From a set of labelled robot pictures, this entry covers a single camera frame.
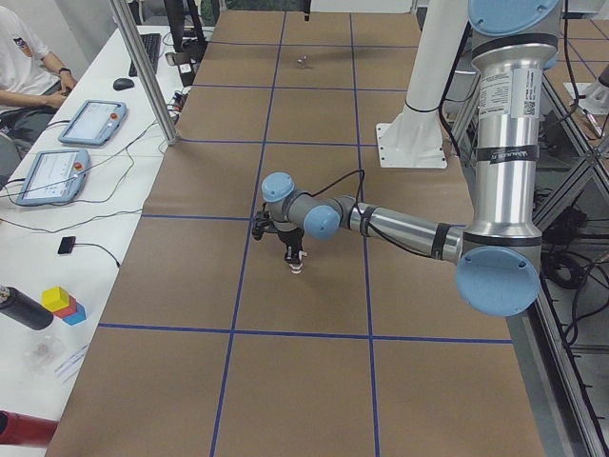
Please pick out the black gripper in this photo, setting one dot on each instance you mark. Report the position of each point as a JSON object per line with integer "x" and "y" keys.
{"x": 291, "y": 236}

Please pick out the red block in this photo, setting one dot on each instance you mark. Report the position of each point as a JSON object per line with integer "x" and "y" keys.
{"x": 67, "y": 311}

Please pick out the black computer mouse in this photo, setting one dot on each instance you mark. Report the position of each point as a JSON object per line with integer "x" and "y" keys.
{"x": 122, "y": 84}

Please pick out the far blue teach pendant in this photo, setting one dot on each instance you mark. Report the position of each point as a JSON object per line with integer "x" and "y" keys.
{"x": 94, "y": 123}

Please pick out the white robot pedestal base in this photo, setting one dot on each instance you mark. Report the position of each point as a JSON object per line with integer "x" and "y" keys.
{"x": 413, "y": 140}

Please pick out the small black box device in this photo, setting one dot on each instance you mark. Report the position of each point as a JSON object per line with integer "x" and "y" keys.
{"x": 67, "y": 245}

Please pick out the yellow block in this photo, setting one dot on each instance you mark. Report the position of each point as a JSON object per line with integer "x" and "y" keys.
{"x": 55, "y": 299}

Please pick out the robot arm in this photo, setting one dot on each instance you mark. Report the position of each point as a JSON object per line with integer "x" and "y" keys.
{"x": 497, "y": 255}

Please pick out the red cylinder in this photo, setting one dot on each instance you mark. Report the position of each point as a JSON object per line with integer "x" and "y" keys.
{"x": 26, "y": 431}

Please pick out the white PPR valve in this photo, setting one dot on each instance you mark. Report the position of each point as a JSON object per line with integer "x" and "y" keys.
{"x": 296, "y": 265}

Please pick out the seated person white shirt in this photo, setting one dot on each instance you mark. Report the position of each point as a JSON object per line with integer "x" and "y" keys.
{"x": 34, "y": 85}

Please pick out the black cylindrical bottle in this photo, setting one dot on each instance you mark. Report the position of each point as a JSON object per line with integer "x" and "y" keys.
{"x": 18, "y": 306}

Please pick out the near blue teach pendant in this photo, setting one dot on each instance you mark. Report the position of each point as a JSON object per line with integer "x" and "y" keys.
{"x": 55, "y": 177}

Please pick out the blue teach pendant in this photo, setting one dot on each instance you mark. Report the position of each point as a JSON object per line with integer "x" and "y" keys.
{"x": 55, "y": 177}
{"x": 94, "y": 123}

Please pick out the blue block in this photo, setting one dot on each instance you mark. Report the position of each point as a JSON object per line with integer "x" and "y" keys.
{"x": 77, "y": 317}

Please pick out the black keyboard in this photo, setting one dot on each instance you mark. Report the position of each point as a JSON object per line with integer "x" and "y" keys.
{"x": 152, "y": 45}

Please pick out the aluminium frame post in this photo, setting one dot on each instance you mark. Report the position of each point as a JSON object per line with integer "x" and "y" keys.
{"x": 130, "y": 34}

